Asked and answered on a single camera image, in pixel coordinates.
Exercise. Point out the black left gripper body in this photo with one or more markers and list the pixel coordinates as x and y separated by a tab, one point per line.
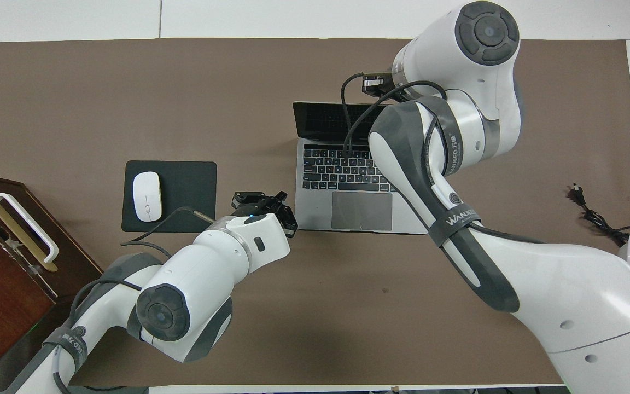
271	210

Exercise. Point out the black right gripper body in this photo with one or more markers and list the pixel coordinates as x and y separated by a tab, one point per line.
378	85

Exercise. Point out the silver grey laptop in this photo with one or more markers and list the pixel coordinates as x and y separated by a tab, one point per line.
359	210

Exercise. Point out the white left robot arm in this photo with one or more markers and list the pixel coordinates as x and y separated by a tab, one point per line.
205	273

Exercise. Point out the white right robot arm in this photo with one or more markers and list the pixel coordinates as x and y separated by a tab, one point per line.
566	284

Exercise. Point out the black mouse pad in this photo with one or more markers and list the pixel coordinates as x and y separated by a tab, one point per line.
189	186

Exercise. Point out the white computer mouse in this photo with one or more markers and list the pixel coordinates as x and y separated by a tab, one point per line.
147	197

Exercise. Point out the brown table mat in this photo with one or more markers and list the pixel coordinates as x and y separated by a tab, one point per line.
74	98

